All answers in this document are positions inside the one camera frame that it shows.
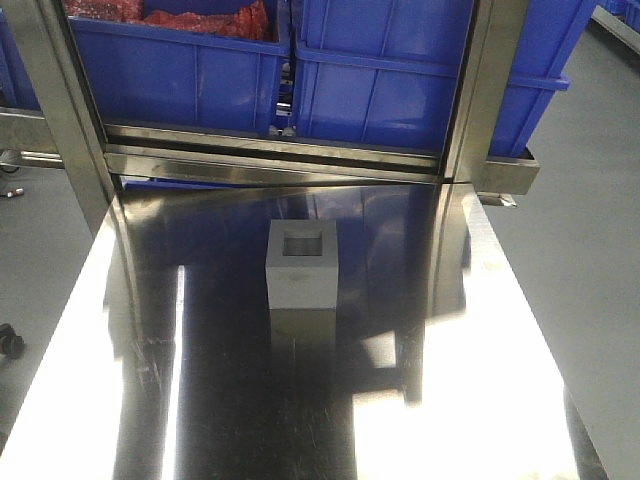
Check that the blue bin with red contents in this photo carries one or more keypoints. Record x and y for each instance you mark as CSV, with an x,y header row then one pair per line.
x,y
177,77

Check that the stainless steel rack frame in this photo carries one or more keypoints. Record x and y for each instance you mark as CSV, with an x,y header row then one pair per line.
x,y
67,132

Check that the red bubble wrap bags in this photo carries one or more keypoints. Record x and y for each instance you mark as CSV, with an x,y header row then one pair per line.
x,y
248,22

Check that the gray hollow square base block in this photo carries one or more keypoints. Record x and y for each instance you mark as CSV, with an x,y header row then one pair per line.
x,y
302,264

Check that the blue bin right of post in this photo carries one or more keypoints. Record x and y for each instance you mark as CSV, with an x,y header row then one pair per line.
x,y
385,72

